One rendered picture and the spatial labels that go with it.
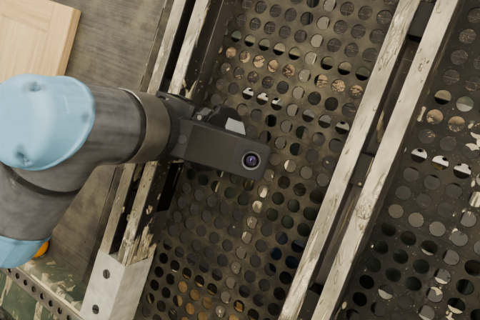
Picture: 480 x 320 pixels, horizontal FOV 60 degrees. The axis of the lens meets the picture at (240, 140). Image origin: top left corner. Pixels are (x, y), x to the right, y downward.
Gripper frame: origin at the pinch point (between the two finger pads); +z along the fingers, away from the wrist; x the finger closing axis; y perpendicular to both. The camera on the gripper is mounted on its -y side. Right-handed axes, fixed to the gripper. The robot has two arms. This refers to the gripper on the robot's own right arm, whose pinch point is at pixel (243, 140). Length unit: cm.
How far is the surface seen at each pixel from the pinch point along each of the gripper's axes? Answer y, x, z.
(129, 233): 10.7, 20.2, -4.6
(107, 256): 13.3, 25.8, -4.6
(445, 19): -20.2, -22.1, -5.2
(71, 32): 43.2, -5.1, 1.4
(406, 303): -35, 55, 129
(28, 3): 57, -7, 1
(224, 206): 58, 57, 131
